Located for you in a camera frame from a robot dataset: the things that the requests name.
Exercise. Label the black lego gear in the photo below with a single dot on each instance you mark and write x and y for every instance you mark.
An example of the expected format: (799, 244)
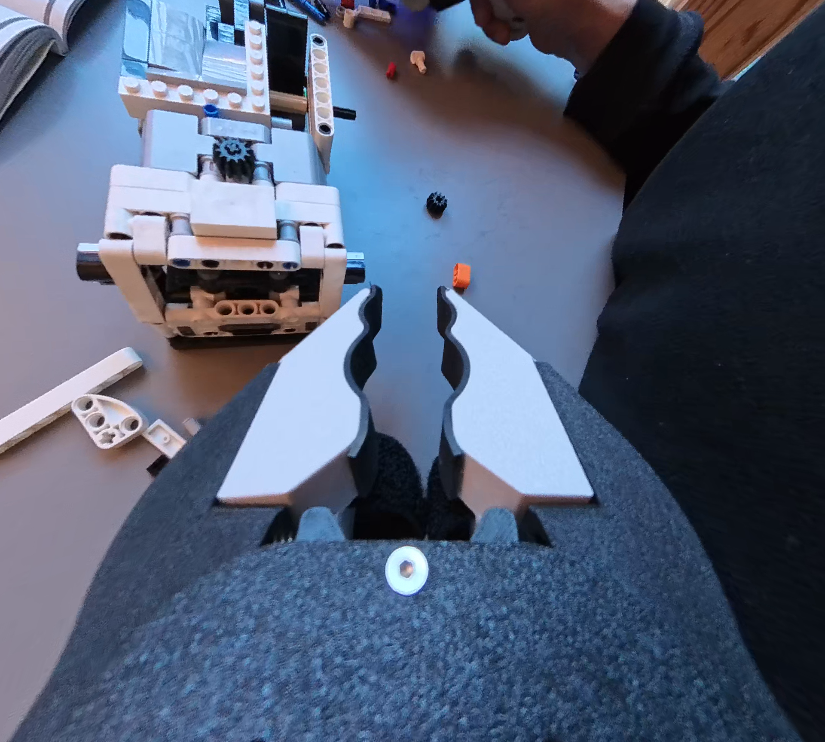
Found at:
(437, 203)

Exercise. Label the tan lego pin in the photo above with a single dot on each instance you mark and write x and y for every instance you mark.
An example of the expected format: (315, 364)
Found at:
(419, 61)

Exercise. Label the grey lego pin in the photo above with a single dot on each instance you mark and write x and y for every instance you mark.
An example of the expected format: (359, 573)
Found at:
(191, 426)

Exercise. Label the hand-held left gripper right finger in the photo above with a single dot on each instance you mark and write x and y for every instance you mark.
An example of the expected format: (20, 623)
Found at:
(509, 426)

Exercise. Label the small white lego piece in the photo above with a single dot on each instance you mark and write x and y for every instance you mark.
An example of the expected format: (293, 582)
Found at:
(164, 438)

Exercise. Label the person's dark clothing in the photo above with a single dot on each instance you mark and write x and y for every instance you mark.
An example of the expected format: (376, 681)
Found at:
(728, 368)

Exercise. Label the white lego vehicle model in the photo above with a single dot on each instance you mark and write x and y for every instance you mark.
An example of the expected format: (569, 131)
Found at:
(225, 207)

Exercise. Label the long white lego beam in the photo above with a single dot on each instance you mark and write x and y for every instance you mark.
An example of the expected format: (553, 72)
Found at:
(64, 398)

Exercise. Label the orange lego piece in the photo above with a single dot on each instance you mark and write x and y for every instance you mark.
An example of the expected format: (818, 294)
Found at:
(461, 276)

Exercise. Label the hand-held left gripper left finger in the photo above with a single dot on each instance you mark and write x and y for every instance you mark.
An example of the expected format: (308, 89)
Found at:
(303, 420)

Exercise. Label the person's right forearm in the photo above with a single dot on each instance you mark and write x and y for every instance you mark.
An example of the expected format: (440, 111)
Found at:
(644, 84)

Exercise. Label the white triangular lego piece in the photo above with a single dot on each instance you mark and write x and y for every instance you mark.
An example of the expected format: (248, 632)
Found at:
(106, 421)

